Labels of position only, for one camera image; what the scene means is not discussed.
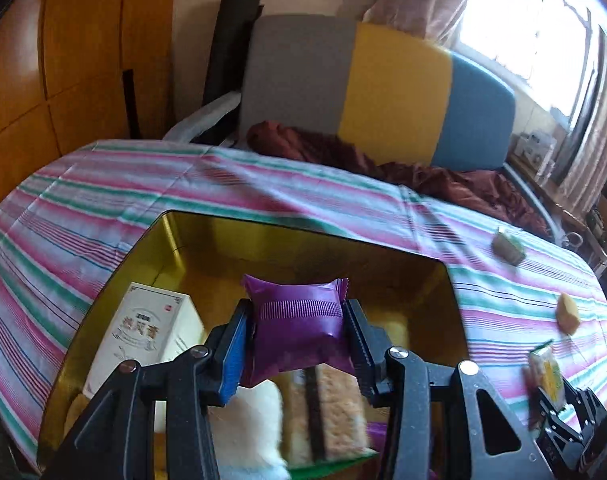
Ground wooden wardrobe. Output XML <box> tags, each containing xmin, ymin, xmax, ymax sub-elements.
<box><xmin>0</xmin><ymin>0</ymin><xmax>179</xmax><ymax>221</ymax></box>

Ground black rolled mat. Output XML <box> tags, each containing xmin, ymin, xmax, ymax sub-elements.
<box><xmin>203</xmin><ymin>0</ymin><xmax>265</xmax><ymax>141</ymax></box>

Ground wooden desk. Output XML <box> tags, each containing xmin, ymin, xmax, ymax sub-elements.
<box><xmin>506</xmin><ymin>152</ymin><xmax>607</xmax><ymax>246</ymax></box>

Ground green-edged rice cracker packet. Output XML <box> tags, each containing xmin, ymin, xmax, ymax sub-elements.
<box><xmin>280</xmin><ymin>365</ymin><xmax>379</xmax><ymax>468</ymax></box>

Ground yellow-green snack packet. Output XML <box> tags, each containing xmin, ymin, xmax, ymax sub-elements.
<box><xmin>522</xmin><ymin>345</ymin><xmax>567</xmax><ymax>406</ymax></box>

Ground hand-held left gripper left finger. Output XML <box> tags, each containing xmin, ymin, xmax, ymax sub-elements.
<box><xmin>43</xmin><ymin>299</ymin><xmax>256</xmax><ymax>480</ymax></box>

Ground gold tin box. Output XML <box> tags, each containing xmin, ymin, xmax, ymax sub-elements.
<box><xmin>36</xmin><ymin>210</ymin><xmax>467</xmax><ymax>480</ymax></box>

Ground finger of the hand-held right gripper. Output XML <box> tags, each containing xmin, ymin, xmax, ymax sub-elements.
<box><xmin>536</xmin><ymin>389</ymin><xmax>574</xmax><ymax>442</ymax></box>
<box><xmin>563</xmin><ymin>386</ymin><xmax>607</xmax><ymax>430</ymax></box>

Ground purple snack packet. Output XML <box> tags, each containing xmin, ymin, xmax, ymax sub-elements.
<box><xmin>239</xmin><ymin>274</ymin><xmax>357</xmax><ymax>388</ymax></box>
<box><xmin>366</xmin><ymin>420</ymin><xmax>391</xmax><ymax>448</ymax></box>

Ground white carton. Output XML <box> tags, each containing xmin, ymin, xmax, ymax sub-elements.
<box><xmin>518</xmin><ymin>131</ymin><xmax>557</xmax><ymax>161</ymax></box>

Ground window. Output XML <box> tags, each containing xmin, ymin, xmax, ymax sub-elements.
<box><xmin>453</xmin><ymin>0</ymin><xmax>599</xmax><ymax>126</ymax></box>

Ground small green box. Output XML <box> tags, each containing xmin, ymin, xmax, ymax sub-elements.
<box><xmin>492</xmin><ymin>226</ymin><xmax>527</xmax><ymax>265</ymax></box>

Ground grey yellow blue sofa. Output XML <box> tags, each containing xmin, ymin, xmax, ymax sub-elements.
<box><xmin>238</xmin><ymin>14</ymin><xmax>559</xmax><ymax>241</ymax></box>

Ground dark red cloth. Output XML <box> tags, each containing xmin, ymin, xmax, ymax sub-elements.
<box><xmin>246</xmin><ymin>120</ymin><xmax>549</xmax><ymax>236</ymax></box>

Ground tall white box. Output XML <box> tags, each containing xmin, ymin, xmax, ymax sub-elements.
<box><xmin>83</xmin><ymin>282</ymin><xmax>206</xmax><ymax>433</ymax></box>

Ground striped tablecloth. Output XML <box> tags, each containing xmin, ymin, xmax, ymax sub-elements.
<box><xmin>0</xmin><ymin>139</ymin><xmax>607</xmax><ymax>471</ymax></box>

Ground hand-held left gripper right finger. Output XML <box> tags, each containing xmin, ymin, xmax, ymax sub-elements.
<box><xmin>342</xmin><ymin>299</ymin><xmax>557</xmax><ymax>480</ymax></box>

